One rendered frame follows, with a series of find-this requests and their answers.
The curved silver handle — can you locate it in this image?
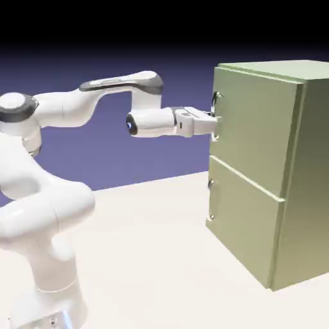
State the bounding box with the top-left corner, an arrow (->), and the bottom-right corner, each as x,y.
209,91 -> 224,142
207,179 -> 216,222

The green door with free handle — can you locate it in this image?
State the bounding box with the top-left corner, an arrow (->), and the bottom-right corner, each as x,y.
205,156 -> 286,290

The green door with held handle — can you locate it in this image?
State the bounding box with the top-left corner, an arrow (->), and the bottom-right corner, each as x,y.
209,66 -> 305,199

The green painted cabinet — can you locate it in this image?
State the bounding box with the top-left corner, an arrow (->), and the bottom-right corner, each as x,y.
205,60 -> 329,292

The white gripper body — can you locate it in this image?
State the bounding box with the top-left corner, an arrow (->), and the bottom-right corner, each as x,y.
184,107 -> 218,136

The curved silver handle, free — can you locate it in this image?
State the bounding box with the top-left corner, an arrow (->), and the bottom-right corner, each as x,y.
207,179 -> 216,222

